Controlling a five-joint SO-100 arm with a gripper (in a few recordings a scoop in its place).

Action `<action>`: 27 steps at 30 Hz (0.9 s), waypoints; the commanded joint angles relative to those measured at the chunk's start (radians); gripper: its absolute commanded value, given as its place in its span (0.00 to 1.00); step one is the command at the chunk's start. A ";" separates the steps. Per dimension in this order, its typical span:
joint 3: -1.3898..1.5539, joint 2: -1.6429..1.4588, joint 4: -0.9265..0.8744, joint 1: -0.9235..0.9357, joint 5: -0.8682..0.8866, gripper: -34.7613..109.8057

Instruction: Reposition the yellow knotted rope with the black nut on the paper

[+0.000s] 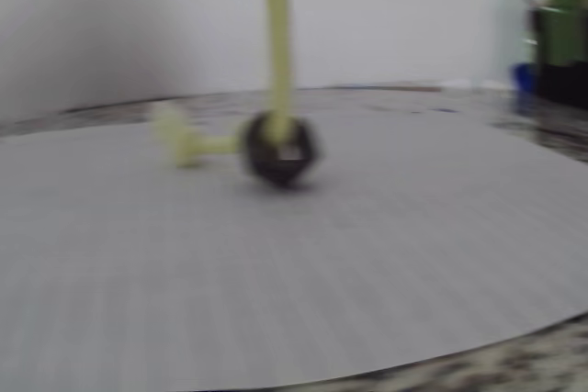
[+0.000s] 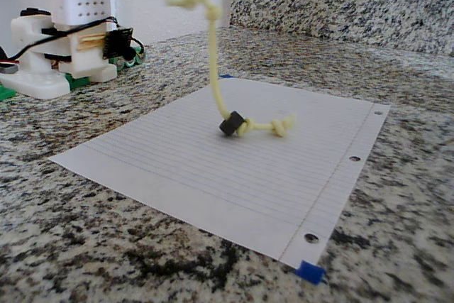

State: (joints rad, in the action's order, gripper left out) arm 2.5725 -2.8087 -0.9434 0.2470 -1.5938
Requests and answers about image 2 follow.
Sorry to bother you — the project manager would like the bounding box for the yellow-green knotted rope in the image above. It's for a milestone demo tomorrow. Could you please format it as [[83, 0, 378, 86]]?
[[165, 0, 298, 140]]

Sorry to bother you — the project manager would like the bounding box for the small black ring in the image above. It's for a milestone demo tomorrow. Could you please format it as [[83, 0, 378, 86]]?
[[218, 110, 245, 137]]

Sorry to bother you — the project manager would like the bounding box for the black controller circuit board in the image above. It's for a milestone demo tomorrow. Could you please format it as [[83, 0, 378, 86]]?
[[101, 27, 135, 60]]

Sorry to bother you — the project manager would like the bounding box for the green circuit board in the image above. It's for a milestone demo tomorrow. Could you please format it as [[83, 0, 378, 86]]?
[[115, 45, 147, 70]]

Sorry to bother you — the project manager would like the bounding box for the granite backsplash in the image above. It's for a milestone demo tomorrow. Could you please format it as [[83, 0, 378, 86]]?
[[229, 0, 454, 57]]

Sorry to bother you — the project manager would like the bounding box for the green mounting plate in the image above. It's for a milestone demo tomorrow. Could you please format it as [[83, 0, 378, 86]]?
[[0, 72, 90, 102]]

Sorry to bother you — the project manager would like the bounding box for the lined paper sheet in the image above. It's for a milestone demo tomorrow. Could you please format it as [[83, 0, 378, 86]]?
[[48, 77, 391, 269]]

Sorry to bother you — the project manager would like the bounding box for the thin arm servo cable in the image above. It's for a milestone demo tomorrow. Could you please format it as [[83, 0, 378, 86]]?
[[6, 15, 120, 63]]

